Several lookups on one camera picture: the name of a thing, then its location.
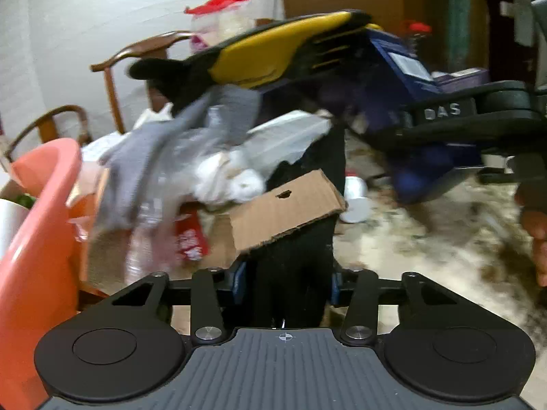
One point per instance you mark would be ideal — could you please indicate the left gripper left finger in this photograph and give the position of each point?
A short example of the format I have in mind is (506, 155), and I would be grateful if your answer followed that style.
(215, 298)

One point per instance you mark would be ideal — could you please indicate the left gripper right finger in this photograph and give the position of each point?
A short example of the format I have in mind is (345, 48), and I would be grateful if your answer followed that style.
(357, 289)

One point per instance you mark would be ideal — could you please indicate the black cloth item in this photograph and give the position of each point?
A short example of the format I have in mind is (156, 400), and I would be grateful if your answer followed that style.
(288, 282)

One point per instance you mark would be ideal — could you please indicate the long dark blue box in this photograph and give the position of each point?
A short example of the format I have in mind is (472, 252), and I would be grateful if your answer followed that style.
(369, 93)

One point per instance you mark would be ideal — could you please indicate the person's right hand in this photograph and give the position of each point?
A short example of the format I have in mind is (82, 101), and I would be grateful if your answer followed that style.
(533, 222)

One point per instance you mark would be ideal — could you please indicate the brown cardboard piece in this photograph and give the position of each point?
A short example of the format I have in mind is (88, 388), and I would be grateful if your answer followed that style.
(284, 210)

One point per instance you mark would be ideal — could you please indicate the white crumpled cloth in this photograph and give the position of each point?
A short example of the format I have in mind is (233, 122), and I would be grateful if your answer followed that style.
(226, 178)

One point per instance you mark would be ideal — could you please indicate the grey knit glove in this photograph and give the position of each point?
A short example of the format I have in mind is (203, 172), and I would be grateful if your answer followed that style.
(152, 169)

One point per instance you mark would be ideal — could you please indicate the pink plastic basin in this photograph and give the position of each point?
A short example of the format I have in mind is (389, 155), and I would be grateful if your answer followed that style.
(39, 283)

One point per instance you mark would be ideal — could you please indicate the black yellow glove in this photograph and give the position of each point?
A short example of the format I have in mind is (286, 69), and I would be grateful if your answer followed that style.
(295, 49)

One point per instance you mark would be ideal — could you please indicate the white shipping mailer bag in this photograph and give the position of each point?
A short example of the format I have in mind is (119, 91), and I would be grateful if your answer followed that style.
(285, 138)

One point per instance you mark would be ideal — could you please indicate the round-back wooden chair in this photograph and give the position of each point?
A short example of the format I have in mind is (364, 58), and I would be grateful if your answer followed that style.
(47, 130)

